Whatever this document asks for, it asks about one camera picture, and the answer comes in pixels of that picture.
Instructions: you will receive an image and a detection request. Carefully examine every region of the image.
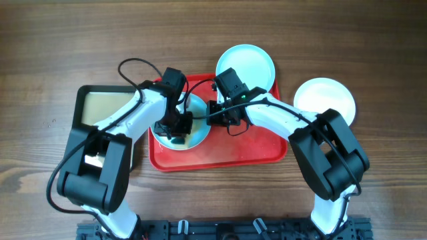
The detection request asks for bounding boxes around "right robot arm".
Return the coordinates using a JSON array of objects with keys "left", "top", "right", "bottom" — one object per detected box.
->
[{"left": 205, "top": 68, "right": 370, "bottom": 239}]

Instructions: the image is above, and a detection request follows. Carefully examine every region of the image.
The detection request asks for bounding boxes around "red plastic tray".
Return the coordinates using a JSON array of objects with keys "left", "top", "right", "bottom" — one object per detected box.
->
[{"left": 147, "top": 73, "right": 288, "bottom": 173}]

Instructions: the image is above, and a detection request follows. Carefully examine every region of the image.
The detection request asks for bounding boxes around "light blue plate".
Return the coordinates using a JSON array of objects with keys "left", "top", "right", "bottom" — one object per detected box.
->
[
  {"left": 216, "top": 44, "right": 276, "bottom": 92},
  {"left": 151, "top": 93, "right": 211, "bottom": 151}
]

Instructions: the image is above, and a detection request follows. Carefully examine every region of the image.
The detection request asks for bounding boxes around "white round plate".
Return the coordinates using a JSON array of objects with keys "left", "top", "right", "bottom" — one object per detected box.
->
[{"left": 293, "top": 77, "right": 356, "bottom": 125}]

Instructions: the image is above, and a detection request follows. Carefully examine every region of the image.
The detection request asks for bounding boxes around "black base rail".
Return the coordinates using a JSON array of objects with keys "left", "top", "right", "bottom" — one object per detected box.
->
[{"left": 75, "top": 217, "right": 373, "bottom": 240}]

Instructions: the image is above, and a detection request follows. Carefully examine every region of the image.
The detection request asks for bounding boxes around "black tray with water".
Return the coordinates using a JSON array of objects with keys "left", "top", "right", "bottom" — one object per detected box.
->
[{"left": 73, "top": 85, "right": 141, "bottom": 173}]

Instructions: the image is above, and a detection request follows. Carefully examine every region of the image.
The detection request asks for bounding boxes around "green yellow sponge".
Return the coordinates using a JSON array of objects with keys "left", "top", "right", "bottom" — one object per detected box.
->
[{"left": 171, "top": 137, "right": 185, "bottom": 145}]

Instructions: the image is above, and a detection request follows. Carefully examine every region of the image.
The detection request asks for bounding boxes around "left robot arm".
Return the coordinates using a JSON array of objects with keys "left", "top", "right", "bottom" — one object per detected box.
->
[{"left": 57, "top": 67, "right": 193, "bottom": 239}]

